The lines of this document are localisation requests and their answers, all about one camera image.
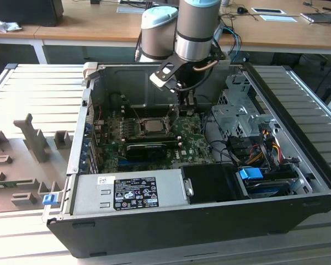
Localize metal wire locking lever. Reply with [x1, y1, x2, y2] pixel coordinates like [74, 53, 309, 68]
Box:
[167, 104, 181, 136]
[128, 100, 141, 123]

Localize silver topped CPU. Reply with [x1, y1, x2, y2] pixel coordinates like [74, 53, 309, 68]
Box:
[143, 120, 163, 133]

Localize black RAM slot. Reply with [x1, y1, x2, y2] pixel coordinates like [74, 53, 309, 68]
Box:
[122, 138, 180, 142]
[123, 108, 180, 112]
[124, 140, 180, 144]
[123, 105, 180, 109]
[121, 136, 179, 140]
[125, 142, 181, 146]
[123, 110, 180, 114]

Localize CPU socket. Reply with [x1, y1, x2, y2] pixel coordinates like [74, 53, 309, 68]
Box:
[136, 115, 176, 137]

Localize blue expansion slot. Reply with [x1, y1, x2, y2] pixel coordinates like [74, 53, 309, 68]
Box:
[118, 159, 144, 167]

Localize perforated metal drive cage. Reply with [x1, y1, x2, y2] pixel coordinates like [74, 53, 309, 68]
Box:
[211, 73, 279, 140]

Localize green motherboard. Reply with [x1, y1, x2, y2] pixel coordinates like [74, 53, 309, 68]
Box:
[95, 103, 220, 175]

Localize black graphics card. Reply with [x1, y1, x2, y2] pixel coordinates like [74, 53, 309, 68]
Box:
[125, 143, 168, 163]

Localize long wooden desk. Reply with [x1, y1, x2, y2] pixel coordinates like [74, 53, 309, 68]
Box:
[0, 0, 331, 64]

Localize hard disk in blue carrier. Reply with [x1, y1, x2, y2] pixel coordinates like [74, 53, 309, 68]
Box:
[238, 167, 298, 199]

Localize grey flat device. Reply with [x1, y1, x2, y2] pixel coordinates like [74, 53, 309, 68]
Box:
[300, 11, 331, 25]

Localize silver power supply unit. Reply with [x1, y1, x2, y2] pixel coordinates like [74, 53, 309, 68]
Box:
[70, 168, 189, 216]

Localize black grey PC case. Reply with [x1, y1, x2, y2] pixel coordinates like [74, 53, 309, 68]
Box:
[46, 62, 331, 259]

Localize black box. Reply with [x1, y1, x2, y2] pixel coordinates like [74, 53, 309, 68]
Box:
[0, 0, 65, 28]

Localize grey brown parts rack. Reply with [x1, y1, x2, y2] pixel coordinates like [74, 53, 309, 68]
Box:
[0, 112, 76, 215]

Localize blue plastic latch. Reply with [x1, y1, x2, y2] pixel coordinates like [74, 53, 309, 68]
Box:
[43, 194, 58, 206]

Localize crumpled white paper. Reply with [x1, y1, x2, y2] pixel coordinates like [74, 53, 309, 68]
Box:
[0, 15, 23, 34]

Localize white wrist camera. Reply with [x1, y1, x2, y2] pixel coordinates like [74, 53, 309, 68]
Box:
[150, 59, 184, 91]

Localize blue cable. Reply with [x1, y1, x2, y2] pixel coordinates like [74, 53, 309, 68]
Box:
[223, 26, 242, 63]

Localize white desk cable hatch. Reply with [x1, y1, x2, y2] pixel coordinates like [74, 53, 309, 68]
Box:
[250, 7, 287, 15]
[259, 14, 299, 23]
[116, 6, 146, 14]

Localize beige plastic case handle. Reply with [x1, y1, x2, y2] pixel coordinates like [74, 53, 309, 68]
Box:
[82, 62, 100, 88]

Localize yellow orange power wires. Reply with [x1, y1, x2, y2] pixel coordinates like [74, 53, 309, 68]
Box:
[247, 129, 284, 166]

